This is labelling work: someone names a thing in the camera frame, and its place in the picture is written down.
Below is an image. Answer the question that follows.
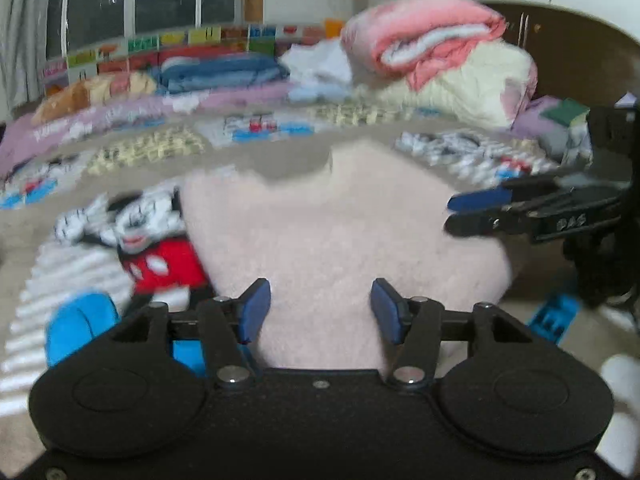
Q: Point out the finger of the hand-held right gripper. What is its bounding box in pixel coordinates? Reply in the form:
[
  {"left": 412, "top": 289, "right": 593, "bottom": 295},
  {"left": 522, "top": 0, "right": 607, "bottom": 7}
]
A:
[
  {"left": 443, "top": 192, "right": 628, "bottom": 245},
  {"left": 446, "top": 174, "right": 626, "bottom": 213}
]

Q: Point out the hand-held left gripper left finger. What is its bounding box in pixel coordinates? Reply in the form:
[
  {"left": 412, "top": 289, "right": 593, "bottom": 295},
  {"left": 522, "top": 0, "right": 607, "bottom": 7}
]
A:
[{"left": 107, "top": 277, "right": 272, "bottom": 391}]

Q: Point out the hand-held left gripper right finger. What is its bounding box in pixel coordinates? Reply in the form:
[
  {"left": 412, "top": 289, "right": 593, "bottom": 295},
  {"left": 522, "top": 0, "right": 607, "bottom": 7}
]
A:
[{"left": 370, "top": 277, "right": 533, "bottom": 391}]

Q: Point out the pink fuzzy sweater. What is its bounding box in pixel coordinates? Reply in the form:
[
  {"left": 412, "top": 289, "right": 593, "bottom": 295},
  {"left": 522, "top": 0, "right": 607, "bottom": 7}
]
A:
[{"left": 179, "top": 140, "right": 515, "bottom": 372}]

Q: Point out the blue clothes pile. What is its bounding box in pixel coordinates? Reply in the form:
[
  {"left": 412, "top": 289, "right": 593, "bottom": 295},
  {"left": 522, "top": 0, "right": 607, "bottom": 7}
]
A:
[{"left": 159, "top": 52, "right": 292, "bottom": 95}]

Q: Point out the green folded cloth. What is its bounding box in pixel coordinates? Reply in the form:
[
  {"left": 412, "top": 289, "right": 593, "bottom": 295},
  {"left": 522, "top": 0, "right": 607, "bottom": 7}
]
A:
[{"left": 542, "top": 99, "right": 592, "bottom": 127}]

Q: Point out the purple fleece blanket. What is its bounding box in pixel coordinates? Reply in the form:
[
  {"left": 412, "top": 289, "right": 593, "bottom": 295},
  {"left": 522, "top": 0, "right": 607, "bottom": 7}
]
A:
[{"left": 512, "top": 95, "right": 593, "bottom": 163}]

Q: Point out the cream folded quilt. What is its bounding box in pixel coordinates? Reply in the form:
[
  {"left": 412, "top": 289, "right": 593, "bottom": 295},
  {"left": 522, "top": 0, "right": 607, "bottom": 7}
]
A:
[{"left": 350, "top": 42, "right": 540, "bottom": 130}]

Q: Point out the dark wooden wardrobe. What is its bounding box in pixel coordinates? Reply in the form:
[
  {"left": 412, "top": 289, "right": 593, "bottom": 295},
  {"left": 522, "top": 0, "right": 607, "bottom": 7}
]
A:
[{"left": 477, "top": 0, "right": 640, "bottom": 108}]

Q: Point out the pink folded quilt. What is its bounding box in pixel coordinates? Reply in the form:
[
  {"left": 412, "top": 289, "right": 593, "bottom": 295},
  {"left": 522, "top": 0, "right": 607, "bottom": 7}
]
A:
[{"left": 341, "top": 0, "right": 507, "bottom": 90}]

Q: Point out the white cloth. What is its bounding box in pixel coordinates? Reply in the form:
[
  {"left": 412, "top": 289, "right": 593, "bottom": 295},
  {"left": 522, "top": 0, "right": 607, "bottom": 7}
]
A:
[{"left": 279, "top": 39, "right": 357, "bottom": 102}]

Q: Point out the brown cartoon printed blanket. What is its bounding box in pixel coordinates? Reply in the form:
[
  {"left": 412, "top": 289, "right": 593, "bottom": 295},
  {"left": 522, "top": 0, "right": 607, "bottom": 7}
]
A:
[{"left": 0, "top": 105, "right": 640, "bottom": 461}]

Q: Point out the purple printed sheet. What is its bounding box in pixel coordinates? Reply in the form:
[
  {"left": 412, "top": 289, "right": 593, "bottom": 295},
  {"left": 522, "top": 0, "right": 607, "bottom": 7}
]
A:
[{"left": 0, "top": 82, "right": 306, "bottom": 178}]

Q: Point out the orange and cream cloth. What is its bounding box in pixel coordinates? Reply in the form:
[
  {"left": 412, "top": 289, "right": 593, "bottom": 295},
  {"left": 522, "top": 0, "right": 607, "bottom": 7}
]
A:
[{"left": 31, "top": 71, "right": 160, "bottom": 126}]

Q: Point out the colourful patterned bed guard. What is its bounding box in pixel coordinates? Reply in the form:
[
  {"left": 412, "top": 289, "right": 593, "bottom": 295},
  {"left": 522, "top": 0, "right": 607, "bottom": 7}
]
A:
[{"left": 42, "top": 20, "right": 346, "bottom": 97}]

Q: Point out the grey curtain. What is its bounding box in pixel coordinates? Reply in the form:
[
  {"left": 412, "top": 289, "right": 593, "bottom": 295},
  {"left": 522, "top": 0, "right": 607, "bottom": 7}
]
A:
[{"left": 0, "top": 0, "right": 56, "bottom": 118}]

